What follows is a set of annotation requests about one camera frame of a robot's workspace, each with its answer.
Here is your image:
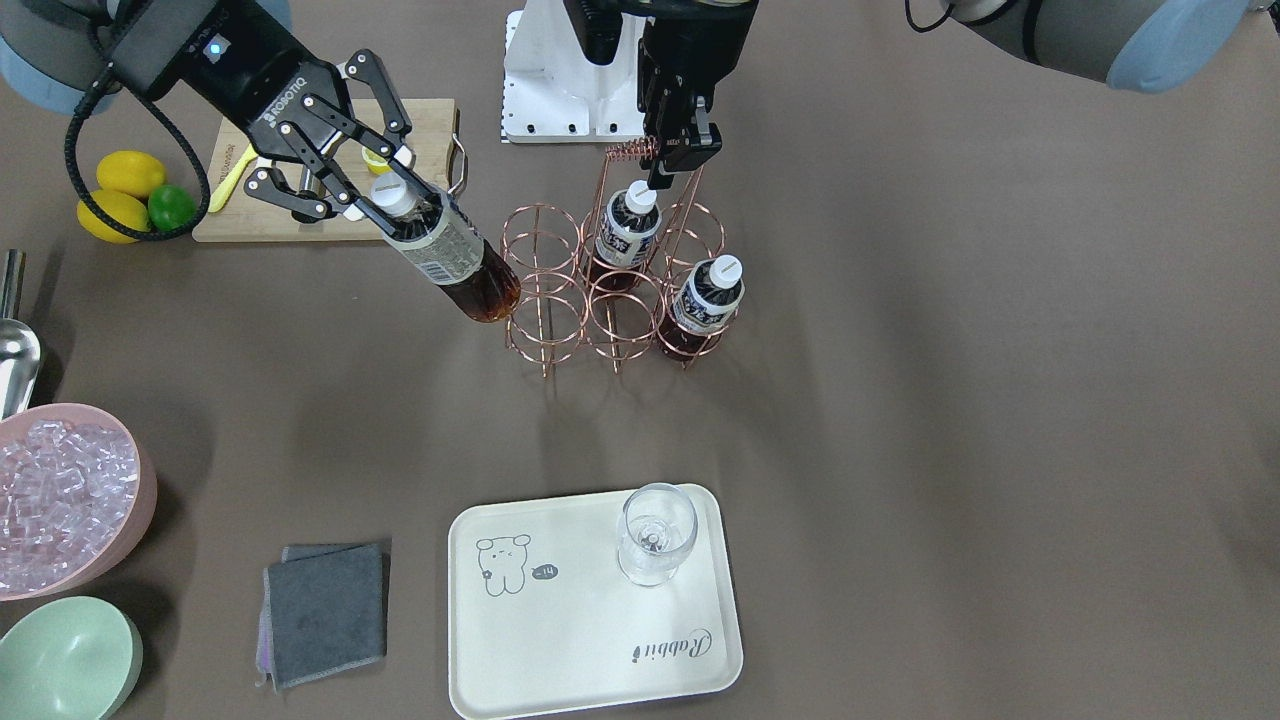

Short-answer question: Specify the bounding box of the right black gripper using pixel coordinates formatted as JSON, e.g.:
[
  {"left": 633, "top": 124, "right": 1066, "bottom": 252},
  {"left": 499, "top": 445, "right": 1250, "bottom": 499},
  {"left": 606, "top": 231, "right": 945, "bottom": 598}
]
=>
[{"left": 108, "top": 0, "right": 445, "bottom": 241}]

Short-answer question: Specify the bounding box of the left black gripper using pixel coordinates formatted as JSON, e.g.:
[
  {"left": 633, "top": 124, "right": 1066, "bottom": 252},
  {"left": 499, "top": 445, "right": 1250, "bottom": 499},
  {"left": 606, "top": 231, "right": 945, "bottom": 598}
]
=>
[{"left": 564, "top": 1, "right": 759, "bottom": 191}]

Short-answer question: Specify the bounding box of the copper wire bottle basket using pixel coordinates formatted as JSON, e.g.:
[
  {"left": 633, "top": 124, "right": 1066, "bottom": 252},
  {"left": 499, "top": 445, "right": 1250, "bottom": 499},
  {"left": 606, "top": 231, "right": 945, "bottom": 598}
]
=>
[{"left": 500, "top": 140, "right": 728, "bottom": 378}]

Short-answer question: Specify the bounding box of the tea bottle picked up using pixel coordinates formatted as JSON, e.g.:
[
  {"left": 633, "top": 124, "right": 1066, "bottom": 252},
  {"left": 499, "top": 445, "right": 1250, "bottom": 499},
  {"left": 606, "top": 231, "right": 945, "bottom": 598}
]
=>
[{"left": 369, "top": 173, "right": 521, "bottom": 323}]

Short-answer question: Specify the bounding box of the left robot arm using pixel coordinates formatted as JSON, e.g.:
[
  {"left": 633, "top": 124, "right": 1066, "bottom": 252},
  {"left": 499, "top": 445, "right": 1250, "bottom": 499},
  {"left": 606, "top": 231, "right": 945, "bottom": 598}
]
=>
[{"left": 564, "top": 1, "right": 1252, "bottom": 190}]

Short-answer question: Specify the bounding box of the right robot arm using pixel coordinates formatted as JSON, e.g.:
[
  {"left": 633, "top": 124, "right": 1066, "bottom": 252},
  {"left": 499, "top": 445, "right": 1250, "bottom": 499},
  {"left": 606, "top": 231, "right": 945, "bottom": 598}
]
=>
[{"left": 3, "top": 1, "right": 454, "bottom": 241}]

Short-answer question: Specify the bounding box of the tea bottle middle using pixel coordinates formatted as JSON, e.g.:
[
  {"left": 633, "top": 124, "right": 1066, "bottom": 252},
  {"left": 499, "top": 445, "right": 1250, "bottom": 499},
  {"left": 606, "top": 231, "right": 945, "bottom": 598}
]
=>
[{"left": 586, "top": 179, "right": 660, "bottom": 293}]

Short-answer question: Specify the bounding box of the tea bottle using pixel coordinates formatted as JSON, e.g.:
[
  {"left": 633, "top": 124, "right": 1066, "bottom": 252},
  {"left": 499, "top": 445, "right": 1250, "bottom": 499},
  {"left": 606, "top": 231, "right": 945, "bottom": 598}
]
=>
[
  {"left": 658, "top": 254, "right": 745, "bottom": 363},
  {"left": 586, "top": 179, "right": 660, "bottom": 293}
]

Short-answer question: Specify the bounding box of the half lemon slice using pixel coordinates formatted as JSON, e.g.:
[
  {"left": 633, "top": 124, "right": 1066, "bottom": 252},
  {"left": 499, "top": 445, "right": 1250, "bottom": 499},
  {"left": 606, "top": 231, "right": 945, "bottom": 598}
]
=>
[{"left": 361, "top": 147, "right": 392, "bottom": 177}]

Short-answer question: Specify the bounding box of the yellow plastic knife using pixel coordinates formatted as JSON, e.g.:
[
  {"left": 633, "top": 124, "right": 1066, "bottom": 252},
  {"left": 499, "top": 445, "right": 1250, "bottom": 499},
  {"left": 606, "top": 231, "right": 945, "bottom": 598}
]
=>
[{"left": 207, "top": 145, "right": 259, "bottom": 214}]

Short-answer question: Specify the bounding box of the bamboo cutting board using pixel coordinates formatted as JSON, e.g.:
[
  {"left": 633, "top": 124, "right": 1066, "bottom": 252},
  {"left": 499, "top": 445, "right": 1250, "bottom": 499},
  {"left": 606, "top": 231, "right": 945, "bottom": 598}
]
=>
[{"left": 193, "top": 99, "right": 457, "bottom": 243}]

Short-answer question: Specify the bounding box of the green lime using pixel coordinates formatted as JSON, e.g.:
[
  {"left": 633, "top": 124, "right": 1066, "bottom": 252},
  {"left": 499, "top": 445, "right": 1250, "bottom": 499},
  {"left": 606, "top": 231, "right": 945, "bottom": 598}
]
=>
[{"left": 146, "top": 184, "right": 198, "bottom": 232}]

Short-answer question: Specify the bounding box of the yellow lemon far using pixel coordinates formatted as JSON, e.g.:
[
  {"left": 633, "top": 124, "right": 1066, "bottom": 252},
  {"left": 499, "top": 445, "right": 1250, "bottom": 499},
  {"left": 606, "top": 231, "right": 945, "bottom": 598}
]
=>
[{"left": 95, "top": 150, "right": 168, "bottom": 201}]

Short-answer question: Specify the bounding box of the yellow lemon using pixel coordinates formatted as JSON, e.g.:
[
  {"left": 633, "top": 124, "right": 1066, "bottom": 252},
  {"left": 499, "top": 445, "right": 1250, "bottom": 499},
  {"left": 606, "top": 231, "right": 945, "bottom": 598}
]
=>
[
  {"left": 76, "top": 190, "right": 151, "bottom": 243},
  {"left": 95, "top": 150, "right": 168, "bottom": 201}
]

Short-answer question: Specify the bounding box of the yellow lemon near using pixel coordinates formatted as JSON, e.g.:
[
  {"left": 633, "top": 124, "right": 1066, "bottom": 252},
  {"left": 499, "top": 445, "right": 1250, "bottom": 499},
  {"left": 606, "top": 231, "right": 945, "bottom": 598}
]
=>
[{"left": 76, "top": 190, "right": 151, "bottom": 243}]

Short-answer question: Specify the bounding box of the clear wine glass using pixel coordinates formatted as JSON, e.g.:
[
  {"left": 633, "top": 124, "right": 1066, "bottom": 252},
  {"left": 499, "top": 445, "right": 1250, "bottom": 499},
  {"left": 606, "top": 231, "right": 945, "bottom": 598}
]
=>
[{"left": 616, "top": 483, "right": 700, "bottom": 587}]

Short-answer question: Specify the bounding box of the steel ice scoop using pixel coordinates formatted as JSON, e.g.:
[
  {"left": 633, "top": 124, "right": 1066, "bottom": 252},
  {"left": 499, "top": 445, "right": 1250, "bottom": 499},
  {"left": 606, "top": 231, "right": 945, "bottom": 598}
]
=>
[{"left": 1, "top": 249, "right": 44, "bottom": 419}]

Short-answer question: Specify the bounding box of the pink bowl of ice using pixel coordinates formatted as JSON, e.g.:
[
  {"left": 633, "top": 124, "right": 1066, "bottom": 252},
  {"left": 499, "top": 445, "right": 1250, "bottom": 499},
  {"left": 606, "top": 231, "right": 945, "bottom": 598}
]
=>
[{"left": 1, "top": 404, "right": 157, "bottom": 601}]

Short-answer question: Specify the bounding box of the white rabbit serving tray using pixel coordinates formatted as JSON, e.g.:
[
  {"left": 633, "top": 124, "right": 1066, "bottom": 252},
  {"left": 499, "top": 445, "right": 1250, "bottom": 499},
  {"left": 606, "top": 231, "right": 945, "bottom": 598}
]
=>
[{"left": 448, "top": 483, "right": 744, "bottom": 719}]

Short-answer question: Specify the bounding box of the grey folded cloth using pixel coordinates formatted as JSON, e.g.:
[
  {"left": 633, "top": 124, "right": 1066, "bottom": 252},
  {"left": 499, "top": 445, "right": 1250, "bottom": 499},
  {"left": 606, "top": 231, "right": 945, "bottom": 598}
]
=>
[{"left": 256, "top": 543, "right": 390, "bottom": 693}]

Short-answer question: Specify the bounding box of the green bowl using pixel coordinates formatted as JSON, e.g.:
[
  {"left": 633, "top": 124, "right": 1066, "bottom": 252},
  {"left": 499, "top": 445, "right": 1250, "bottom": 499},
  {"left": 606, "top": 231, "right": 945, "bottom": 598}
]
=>
[{"left": 1, "top": 596, "right": 143, "bottom": 719}]

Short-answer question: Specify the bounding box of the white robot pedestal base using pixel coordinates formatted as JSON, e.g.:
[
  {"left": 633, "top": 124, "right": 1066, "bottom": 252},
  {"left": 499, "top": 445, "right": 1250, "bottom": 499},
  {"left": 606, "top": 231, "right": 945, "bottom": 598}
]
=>
[{"left": 502, "top": 1, "right": 646, "bottom": 143}]

